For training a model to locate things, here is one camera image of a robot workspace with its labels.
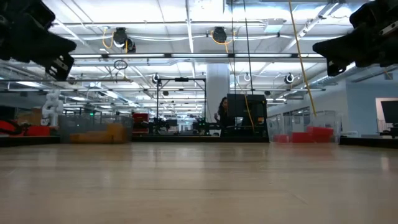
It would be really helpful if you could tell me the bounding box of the white robot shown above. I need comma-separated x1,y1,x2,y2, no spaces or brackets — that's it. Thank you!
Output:
41,90,65,128

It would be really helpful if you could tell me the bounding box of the white square pillar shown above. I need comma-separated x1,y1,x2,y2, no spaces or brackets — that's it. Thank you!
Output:
206,63,231,125

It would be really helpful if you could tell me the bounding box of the yellow hanging cable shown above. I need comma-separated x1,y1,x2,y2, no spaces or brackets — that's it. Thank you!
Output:
287,0,317,118

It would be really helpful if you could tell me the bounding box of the silver ventilation duct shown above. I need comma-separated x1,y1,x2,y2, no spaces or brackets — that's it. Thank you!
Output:
307,58,398,88

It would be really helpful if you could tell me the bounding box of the clear plastic bin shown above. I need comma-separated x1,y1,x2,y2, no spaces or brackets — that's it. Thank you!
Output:
266,110,342,144

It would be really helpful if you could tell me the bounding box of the thin black hanging cable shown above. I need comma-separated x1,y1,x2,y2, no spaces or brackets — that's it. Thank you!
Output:
230,0,237,94

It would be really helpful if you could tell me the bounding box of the red tool cabinet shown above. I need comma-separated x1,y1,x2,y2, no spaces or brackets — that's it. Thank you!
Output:
132,112,150,137

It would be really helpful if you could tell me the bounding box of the grey translucent bin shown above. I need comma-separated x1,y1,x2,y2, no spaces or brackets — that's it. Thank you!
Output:
58,114,134,144

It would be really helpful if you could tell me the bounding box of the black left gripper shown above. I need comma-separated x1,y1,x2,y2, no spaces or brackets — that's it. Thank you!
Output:
0,0,77,81

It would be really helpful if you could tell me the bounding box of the black hanging cable loop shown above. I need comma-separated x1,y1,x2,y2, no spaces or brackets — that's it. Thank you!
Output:
113,59,128,71

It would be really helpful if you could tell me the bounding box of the red rectangular block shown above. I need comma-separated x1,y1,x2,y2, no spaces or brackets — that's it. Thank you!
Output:
290,131,312,144

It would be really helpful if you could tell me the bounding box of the black aluminium table frame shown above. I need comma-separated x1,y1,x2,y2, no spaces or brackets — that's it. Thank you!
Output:
0,135,398,147

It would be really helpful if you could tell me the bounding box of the black desktop monitor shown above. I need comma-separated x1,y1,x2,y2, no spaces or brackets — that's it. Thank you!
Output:
381,100,398,124

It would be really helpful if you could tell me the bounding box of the black frame robot station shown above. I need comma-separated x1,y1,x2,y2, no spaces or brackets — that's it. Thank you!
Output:
156,77,207,138

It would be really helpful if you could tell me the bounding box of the black monitor cart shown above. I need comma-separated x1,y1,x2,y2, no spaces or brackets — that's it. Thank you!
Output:
226,93,269,138

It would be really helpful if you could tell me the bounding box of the person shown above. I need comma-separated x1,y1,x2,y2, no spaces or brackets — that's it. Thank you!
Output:
213,96,229,128

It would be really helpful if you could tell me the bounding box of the cardboard box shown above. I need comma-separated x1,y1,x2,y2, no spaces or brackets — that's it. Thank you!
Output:
17,108,43,125

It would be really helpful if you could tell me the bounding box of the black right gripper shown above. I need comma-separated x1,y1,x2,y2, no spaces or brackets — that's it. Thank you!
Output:
312,0,398,77

